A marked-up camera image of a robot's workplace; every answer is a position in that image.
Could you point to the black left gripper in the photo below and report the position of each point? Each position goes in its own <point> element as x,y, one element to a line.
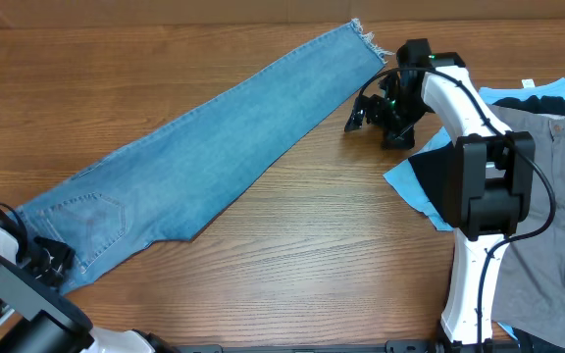
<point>62,254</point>

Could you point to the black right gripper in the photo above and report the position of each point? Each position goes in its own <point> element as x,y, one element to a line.
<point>405,132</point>

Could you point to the light blue denim jeans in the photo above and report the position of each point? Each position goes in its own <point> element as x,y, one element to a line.
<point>171,183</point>

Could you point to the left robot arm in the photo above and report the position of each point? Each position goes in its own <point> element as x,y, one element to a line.
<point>34,316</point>

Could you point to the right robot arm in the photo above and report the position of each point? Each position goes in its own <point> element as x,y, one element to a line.
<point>485,181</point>

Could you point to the black garment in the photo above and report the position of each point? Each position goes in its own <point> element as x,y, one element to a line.
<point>543,118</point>

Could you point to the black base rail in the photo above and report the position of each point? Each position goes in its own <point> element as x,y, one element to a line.
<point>391,346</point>

